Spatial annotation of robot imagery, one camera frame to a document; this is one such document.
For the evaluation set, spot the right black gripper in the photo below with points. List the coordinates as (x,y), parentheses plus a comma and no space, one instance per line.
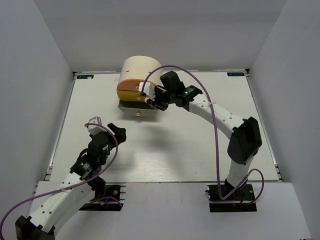
(157,104)

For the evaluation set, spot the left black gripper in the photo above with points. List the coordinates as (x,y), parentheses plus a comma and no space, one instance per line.
(120,132)

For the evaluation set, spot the yellow drawer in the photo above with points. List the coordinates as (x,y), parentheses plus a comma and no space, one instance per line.
(130,96)

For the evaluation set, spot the orange drawer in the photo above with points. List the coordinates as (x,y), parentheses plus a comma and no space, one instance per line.
(130,84)

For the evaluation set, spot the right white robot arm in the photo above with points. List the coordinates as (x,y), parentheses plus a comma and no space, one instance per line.
(243,133)

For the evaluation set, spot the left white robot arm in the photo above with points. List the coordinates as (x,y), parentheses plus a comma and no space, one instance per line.
(81,185)

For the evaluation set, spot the cream round drawer organizer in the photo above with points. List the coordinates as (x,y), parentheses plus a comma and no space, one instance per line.
(138,67)

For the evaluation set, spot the left blue label sticker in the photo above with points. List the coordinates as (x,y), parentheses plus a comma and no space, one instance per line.
(84,77)

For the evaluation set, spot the blue label sticker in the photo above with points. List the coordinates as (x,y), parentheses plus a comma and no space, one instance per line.
(84,77)
(235,74)

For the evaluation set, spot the right blue label sticker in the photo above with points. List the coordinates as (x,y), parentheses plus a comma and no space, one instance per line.
(235,74)

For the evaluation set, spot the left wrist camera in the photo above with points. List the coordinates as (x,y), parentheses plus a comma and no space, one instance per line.
(94,125)

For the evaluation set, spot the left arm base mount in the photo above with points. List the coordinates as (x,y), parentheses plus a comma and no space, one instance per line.
(112,200)

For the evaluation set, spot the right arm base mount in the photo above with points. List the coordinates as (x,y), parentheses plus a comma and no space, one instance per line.
(239,202)

